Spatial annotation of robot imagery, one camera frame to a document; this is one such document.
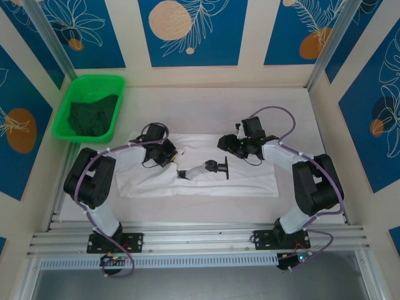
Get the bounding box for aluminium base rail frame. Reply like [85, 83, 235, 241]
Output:
[26, 221, 373, 259]

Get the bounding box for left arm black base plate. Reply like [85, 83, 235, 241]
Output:
[86, 232, 145, 254]

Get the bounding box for dark green t-shirt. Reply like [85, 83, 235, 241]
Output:
[67, 93, 119, 138]

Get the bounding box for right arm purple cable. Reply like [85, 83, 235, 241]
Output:
[251, 106, 345, 273]

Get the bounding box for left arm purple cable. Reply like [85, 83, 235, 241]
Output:
[76, 123, 171, 278]

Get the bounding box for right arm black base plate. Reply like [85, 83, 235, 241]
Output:
[252, 229, 312, 251]

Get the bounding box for aluminium corner post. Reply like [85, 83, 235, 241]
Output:
[306, 0, 360, 92]
[23, 0, 79, 81]

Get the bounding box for grey slotted cable duct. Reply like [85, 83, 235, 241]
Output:
[39, 253, 279, 271]

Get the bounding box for green plastic basket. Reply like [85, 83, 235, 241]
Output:
[51, 74, 126, 144]

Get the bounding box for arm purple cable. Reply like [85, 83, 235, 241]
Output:
[76, 123, 171, 278]
[251, 106, 345, 273]

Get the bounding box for white printed t-shirt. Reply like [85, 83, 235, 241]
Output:
[115, 132, 279, 198]

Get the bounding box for blue floral wall poster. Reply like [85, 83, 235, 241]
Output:
[31, 0, 126, 70]
[0, 43, 54, 201]
[0, 0, 66, 91]
[324, 0, 385, 84]
[264, 0, 348, 66]
[138, 0, 249, 68]
[339, 29, 400, 194]

